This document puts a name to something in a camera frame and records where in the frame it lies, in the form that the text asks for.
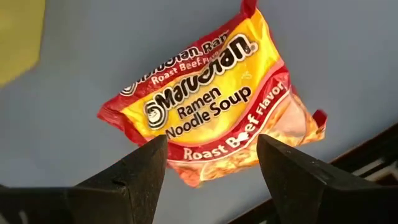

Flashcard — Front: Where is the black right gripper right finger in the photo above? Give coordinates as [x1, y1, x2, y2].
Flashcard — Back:
[257, 134, 352, 224]

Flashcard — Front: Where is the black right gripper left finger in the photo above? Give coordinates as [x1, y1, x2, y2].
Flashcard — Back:
[67, 134, 169, 224]

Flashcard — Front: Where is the blue-grey table mat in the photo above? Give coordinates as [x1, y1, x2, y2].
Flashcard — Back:
[0, 0, 398, 224]

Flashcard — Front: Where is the red Maruchan ramen pack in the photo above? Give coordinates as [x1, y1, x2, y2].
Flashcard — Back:
[96, 0, 328, 189]

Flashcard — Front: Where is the yellow translucent plastic bin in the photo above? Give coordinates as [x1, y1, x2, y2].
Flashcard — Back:
[0, 0, 47, 88]

